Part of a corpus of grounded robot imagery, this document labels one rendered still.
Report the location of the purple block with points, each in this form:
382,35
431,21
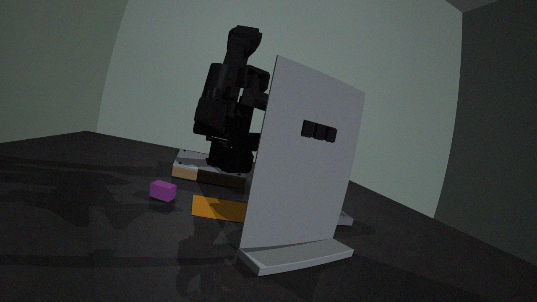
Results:
163,190

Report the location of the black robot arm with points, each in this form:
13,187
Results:
220,88

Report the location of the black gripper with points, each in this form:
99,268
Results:
239,158

